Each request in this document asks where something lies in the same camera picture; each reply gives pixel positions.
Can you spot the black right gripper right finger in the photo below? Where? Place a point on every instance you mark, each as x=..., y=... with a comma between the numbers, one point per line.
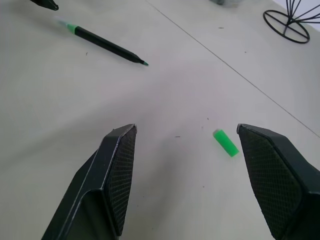
x=272, y=180

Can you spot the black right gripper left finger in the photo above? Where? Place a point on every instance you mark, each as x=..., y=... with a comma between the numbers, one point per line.
x=105, y=185

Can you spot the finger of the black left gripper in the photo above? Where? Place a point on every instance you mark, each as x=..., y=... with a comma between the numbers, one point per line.
x=47, y=3

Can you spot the green pen cap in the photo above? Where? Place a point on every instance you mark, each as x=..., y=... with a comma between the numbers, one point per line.
x=225, y=142

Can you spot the black green-tipped pen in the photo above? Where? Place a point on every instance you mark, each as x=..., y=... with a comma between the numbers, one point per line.
x=100, y=41

